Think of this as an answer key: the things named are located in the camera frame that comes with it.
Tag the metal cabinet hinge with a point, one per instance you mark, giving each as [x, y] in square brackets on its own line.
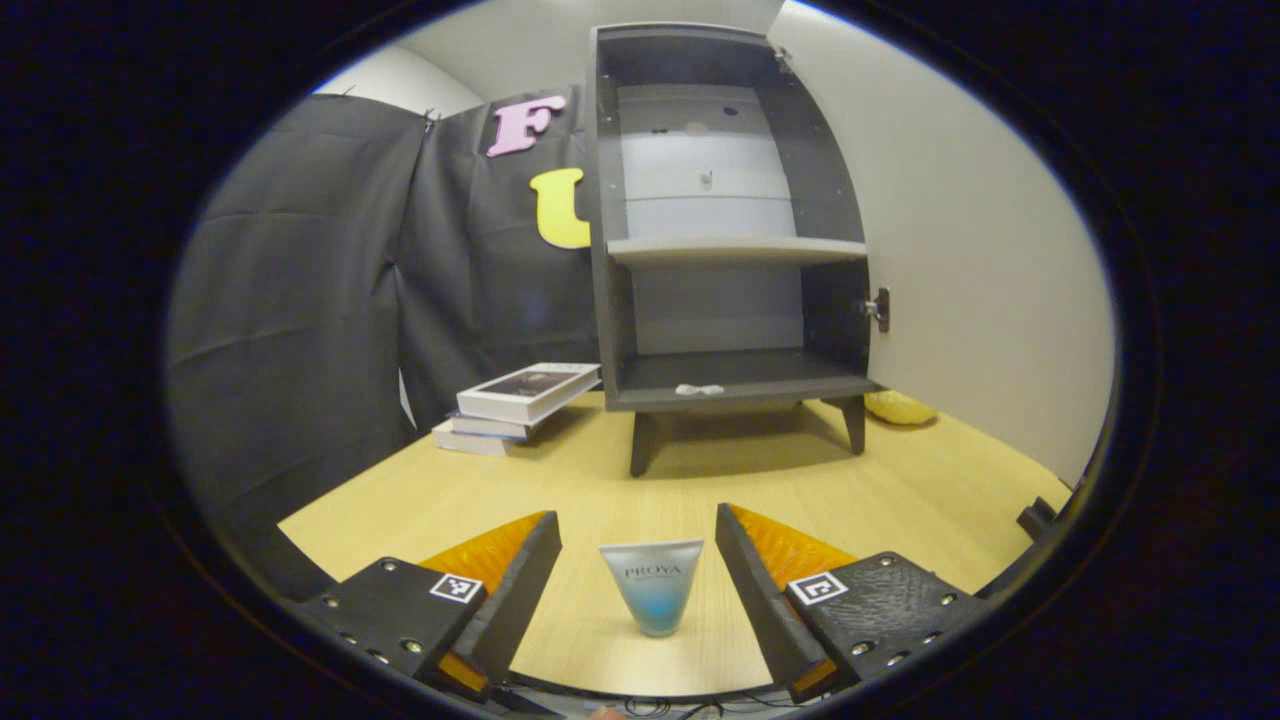
[878, 308]
[783, 58]

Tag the thin white book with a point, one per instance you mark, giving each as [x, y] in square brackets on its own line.
[468, 441]
[490, 427]

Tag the white book with dark cover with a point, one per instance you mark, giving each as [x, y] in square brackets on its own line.
[528, 390]

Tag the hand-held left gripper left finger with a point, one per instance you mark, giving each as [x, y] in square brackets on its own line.
[525, 590]

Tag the white blue bottle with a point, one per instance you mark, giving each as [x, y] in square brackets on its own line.
[652, 590]

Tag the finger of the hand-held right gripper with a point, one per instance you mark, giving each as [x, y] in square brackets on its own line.
[1037, 517]

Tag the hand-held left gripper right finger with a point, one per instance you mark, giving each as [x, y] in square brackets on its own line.
[750, 600]

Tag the yellow rounded object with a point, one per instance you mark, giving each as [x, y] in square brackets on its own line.
[900, 407]

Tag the dark grey cabinet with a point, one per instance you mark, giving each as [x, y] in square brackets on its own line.
[720, 370]

